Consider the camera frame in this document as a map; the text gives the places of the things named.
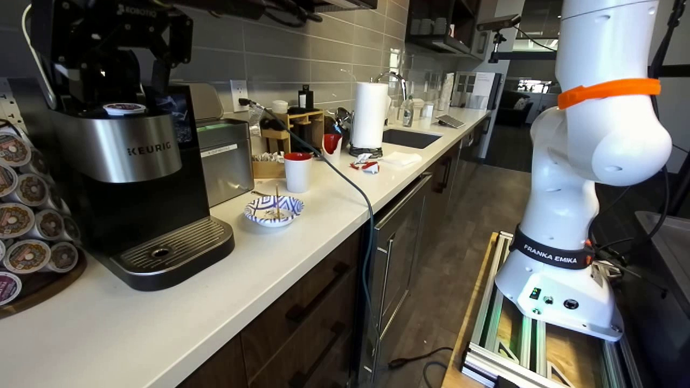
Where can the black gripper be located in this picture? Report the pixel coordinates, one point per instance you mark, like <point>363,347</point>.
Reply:
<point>116,29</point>

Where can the white coffee pod container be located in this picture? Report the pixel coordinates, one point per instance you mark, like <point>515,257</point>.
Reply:
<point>123,108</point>

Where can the black silver Keurig coffee maker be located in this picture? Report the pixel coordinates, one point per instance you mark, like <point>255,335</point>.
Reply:
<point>144,186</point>

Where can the coffee pod carousel rack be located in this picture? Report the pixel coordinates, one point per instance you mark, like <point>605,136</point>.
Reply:
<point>45,284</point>

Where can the stainless steel bin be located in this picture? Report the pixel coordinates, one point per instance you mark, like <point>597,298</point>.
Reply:
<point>224,163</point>

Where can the black canister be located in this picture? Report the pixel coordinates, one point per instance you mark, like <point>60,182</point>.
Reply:
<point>304,98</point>

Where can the wooden countertop organizer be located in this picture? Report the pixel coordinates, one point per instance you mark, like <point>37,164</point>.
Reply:
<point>302,119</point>

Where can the white mug red interior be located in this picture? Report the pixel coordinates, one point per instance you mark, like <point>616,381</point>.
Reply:
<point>299,175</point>

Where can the blue white patterned bowl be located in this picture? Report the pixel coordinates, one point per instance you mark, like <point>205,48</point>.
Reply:
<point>273,211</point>

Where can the broken white red mug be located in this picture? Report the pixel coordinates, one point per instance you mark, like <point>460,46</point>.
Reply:
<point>330,148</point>

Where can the white paper towel roll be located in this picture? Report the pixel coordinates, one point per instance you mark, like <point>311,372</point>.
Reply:
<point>369,114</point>

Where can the large red mug shard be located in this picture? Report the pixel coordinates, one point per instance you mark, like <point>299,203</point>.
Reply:
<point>369,169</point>

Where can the black countertop sink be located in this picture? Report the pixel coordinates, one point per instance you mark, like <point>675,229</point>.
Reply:
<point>410,139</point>

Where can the white wall outlet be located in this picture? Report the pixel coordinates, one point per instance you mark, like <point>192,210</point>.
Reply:
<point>241,89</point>

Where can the aluminium robot cart frame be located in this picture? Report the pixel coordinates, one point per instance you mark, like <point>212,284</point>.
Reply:
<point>497,315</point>

